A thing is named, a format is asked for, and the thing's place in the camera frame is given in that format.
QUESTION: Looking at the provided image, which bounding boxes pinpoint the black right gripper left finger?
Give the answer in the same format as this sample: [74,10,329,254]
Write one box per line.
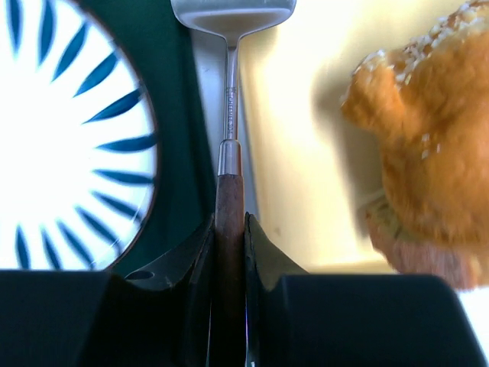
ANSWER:
[1,219,214,366]

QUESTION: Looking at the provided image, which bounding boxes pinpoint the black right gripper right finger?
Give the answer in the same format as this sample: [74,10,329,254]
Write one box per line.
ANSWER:
[244,214,488,366]

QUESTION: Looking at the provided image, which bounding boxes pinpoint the wooden handled cake server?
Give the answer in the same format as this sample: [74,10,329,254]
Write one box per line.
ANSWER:
[171,0,296,366]

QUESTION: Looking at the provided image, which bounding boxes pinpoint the yellow plastic tray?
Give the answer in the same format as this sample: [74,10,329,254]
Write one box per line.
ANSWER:
[240,1,469,271]

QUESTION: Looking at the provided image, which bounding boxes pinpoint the white plate blue stripes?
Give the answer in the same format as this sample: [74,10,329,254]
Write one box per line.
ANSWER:
[1,1,158,271]

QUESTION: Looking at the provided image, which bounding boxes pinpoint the sugared braided pastry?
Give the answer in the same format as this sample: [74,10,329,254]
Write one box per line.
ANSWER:
[341,1,488,290]

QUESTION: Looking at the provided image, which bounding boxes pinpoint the dark green placemat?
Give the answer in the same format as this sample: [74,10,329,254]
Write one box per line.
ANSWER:
[81,1,215,276]

